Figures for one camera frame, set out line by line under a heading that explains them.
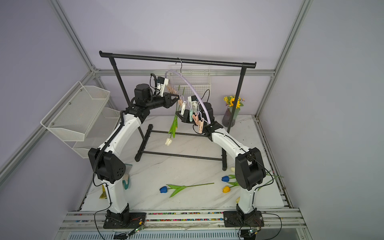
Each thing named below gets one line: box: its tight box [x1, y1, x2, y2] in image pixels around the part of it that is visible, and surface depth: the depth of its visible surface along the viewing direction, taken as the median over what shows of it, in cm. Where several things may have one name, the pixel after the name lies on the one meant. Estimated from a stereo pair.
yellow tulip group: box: [222, 181, 240, 194], surface depth 84 cm
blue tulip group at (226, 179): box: [221, 174, 239, 187], surface depth 88 cm
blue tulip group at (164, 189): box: [159, 182, 215, 198], surface depth 84 cm
